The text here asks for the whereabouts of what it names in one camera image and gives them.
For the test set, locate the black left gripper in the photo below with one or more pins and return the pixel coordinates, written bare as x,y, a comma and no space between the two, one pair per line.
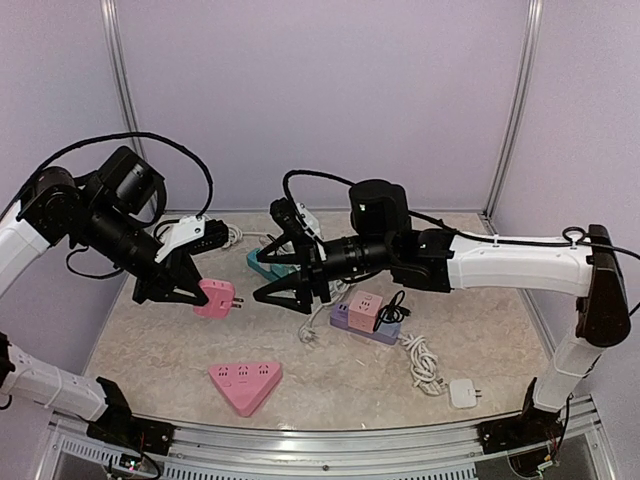
175,271

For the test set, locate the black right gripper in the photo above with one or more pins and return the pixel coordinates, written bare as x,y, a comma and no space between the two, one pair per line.
311,272

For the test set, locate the pink charger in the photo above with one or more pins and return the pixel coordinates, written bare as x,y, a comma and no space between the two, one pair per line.
221,299

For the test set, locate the white power strip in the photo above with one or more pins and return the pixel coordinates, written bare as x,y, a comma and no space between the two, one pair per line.
236,235

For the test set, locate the purple power strip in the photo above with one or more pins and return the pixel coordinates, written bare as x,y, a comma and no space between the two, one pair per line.
424,364

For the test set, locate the pink cube socket adapter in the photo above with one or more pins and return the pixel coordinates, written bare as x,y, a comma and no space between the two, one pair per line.
362,311

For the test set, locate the pink triangular power strip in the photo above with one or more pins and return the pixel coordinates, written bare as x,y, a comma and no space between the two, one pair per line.
245,386

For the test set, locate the white charger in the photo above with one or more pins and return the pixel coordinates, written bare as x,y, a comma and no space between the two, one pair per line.
463,394

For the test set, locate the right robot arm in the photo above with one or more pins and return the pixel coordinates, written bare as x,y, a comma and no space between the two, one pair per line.
582,262

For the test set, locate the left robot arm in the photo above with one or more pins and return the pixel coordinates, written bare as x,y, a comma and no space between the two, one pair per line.
98,211

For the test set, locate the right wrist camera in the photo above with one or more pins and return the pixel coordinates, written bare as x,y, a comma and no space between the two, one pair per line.
296,221

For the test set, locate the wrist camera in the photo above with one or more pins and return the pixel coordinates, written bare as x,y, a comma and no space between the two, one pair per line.
296,221
193,234

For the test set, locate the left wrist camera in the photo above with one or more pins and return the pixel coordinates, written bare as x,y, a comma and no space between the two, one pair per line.
193,234

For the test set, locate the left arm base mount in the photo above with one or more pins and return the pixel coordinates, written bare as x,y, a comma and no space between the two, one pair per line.
118,426

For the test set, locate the aluminium front rail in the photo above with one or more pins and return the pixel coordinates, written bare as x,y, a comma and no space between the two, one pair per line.
444,451

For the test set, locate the left aluminium frame post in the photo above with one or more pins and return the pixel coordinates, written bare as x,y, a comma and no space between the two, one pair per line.
115,50

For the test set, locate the aluminium frame post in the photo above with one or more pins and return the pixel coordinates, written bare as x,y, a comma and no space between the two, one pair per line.
115,50
517,108

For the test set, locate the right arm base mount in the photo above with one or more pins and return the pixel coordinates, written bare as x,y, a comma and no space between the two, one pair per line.
528,427

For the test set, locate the right aluminium frame post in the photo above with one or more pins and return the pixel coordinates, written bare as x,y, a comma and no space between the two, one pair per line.
517,108

